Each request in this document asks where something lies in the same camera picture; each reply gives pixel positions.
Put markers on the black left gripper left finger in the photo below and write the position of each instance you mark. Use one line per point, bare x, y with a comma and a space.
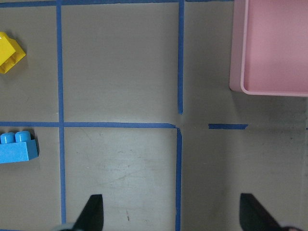
91, 218

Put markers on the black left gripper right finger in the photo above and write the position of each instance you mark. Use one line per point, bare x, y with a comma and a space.
254, 217

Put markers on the blue toy block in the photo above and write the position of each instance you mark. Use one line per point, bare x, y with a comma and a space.
17, 147

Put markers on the yellow toy block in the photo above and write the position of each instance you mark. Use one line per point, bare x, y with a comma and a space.
10, 53

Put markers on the pink plastic box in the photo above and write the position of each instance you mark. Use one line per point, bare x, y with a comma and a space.
269, 52

